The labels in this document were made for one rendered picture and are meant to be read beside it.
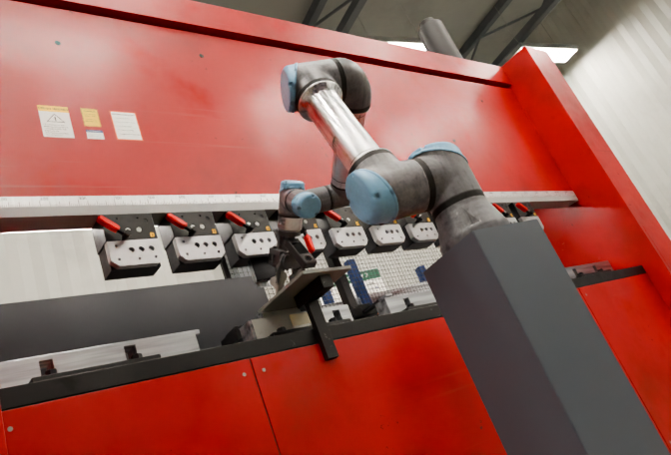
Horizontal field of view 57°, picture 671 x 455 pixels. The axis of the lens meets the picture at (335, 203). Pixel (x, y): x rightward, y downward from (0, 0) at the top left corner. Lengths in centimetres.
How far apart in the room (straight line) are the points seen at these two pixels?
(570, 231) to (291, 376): 235
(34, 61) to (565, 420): 174
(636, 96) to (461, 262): 864
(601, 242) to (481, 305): 250
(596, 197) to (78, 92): 267
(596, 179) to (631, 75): 624
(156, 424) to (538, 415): 83
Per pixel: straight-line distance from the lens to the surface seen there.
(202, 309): 245
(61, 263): 660
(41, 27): 224
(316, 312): 181
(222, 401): 159
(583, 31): 1031
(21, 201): 180
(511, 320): 114
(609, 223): 362
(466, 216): 124
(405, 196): 122
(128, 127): 206
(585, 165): 368
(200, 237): 190
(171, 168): 201
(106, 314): 231
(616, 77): 994
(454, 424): 202
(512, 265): 118
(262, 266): 200
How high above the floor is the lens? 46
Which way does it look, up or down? 23 degrees up
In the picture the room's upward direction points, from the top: 23 degrees counter-clockwise
